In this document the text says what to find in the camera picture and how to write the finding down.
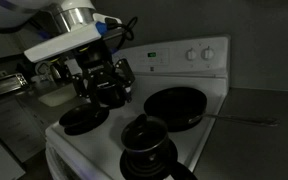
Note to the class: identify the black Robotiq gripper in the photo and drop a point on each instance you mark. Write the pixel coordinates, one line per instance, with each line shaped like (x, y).
(97, 68)

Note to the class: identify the glass saucepan lid with knob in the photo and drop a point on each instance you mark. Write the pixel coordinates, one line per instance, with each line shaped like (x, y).
(147, 133)

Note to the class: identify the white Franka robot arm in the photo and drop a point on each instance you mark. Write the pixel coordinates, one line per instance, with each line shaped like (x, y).
(4, 10)

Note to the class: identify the white electric stove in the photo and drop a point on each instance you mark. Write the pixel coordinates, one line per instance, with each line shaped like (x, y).
(107, 143)

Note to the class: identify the round stove knob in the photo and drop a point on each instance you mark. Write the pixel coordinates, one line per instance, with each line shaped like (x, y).
(208, 53)
(190, 54)

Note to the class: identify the black coil burner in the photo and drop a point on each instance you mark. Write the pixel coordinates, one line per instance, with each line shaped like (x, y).
(94, 129)
(127, 168)

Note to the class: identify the kitchen sink basin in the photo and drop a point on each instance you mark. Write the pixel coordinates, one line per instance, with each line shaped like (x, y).
(55, 97)

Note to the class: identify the small black saucepan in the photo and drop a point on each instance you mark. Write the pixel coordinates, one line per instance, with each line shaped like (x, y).
(150, 156)

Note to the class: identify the silver toaster oven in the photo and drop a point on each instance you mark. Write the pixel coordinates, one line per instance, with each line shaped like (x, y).
(4, 85)

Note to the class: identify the grey kitchen cabinet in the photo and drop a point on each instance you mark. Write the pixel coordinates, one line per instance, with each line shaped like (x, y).
(10, 130)

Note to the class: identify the white wrist mount plate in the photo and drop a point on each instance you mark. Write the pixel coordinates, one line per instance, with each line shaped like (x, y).
(60, 41)

